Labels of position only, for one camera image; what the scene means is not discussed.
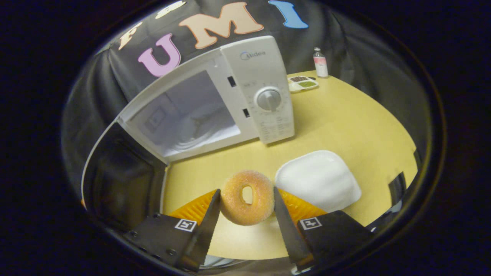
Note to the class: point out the white microwave oven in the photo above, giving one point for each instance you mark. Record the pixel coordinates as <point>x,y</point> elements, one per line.
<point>253,73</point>

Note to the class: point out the black chair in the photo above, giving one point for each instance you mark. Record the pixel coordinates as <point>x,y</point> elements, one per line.
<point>397,189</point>

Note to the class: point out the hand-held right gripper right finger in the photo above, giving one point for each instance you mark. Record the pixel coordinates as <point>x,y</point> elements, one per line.
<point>285,226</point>

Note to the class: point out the white divided condiment dish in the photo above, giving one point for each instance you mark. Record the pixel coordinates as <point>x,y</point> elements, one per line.
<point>301,85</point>

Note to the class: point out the clear bottle pink label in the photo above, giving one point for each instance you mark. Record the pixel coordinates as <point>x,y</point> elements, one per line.
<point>320,65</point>

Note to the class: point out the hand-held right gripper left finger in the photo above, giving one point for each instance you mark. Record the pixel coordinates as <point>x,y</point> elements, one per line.
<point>209,226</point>

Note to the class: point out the white square plate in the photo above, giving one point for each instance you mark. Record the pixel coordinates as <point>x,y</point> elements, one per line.
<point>318,180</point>

